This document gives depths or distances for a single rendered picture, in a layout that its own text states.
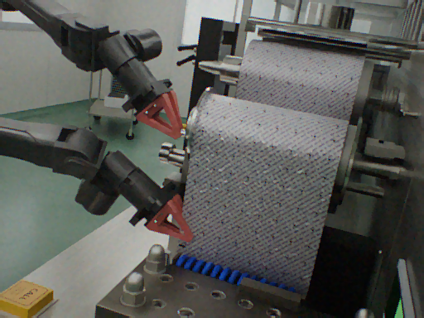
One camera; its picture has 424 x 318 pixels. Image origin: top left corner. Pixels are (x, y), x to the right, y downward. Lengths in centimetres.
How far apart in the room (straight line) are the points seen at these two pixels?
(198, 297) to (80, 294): 30
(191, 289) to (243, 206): 16
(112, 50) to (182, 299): 42
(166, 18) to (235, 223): 615
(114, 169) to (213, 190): 17
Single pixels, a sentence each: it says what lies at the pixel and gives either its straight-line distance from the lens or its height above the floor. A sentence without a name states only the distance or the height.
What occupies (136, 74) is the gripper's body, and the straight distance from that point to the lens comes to 81.
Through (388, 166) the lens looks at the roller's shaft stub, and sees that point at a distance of 77.
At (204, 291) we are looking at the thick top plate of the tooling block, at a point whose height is 103.
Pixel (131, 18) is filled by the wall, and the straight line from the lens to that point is 708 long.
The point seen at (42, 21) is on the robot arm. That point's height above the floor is 138.
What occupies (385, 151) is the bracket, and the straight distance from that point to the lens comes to 75.
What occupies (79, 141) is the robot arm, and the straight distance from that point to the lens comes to 80.
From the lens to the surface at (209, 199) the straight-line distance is 78.
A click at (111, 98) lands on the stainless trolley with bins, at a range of 580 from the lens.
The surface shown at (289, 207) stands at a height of 117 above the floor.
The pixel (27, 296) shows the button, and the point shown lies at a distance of 91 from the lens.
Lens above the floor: 143
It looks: 16 degrees down
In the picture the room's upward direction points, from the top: 9 degrees clockwise
